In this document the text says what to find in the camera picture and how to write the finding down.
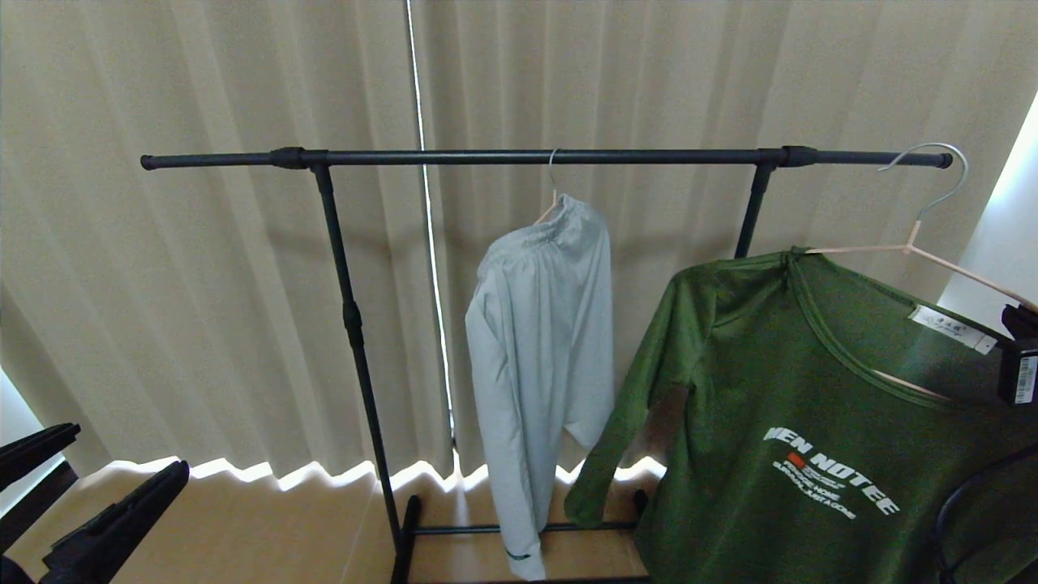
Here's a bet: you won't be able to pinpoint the pink clothes hanger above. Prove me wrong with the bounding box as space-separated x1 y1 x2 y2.
804 143 1038 400
533 148 563 227

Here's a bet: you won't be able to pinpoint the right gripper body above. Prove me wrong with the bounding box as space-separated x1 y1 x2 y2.
997 304 1038 406

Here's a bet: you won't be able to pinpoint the pale grey shorts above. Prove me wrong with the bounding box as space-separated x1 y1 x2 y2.
465 193 616 582

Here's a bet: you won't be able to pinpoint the green garment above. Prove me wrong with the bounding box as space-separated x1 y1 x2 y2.
564 247 1038 584

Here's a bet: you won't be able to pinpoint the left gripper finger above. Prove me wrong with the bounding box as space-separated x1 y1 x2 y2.
39 460 191 584
0 423 82 492

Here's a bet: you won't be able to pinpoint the beige curtain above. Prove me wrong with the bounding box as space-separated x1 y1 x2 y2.
0 0 1038 494

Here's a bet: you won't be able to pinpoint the black clothes rack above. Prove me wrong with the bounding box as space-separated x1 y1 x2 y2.
140 145 954 584

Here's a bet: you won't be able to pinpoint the black cable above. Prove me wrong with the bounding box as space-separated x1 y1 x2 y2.
933 442 1038 584

